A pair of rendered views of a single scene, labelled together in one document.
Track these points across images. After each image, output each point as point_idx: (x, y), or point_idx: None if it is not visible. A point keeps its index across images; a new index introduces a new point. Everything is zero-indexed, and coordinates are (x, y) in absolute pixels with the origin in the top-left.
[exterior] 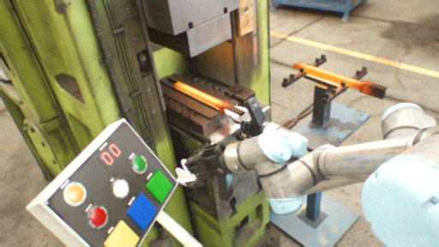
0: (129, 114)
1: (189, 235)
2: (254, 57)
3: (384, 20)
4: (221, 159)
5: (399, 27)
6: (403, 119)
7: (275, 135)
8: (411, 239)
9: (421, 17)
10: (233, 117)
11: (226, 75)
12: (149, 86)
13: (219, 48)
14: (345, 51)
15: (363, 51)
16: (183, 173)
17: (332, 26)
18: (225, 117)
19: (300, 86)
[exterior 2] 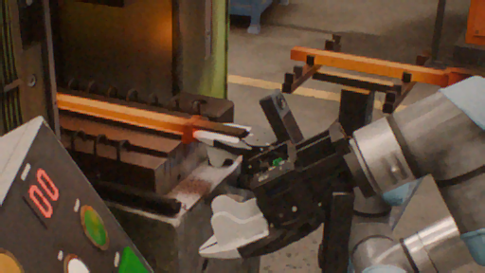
0: (0, 136)
1: None
2: (206, 39)
3: (326, 30)
4: (352, 161)
5: (357, 43)
6: None
7: (484, 80)
8: None
9: (386, 26)
10: (227, 141)
11: (149, 78)
12: (33, 72)
13: (133, 16)
14: (275, 86)
15: (309, 83)
16: (235, 224)
17: (233, 42)
18: (188, 156)
19: None
